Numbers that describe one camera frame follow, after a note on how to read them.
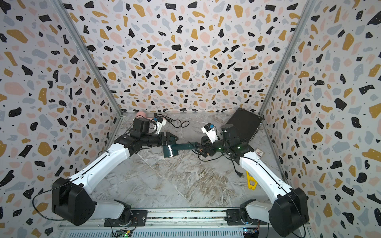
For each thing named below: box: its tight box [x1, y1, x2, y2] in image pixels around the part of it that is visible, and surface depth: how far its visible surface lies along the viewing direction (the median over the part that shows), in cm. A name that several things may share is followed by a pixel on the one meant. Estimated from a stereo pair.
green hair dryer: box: [162, 141, 201, 159], surface depth 75 cm
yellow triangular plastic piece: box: [246, 170, 258, 191], surface depth 87 cm
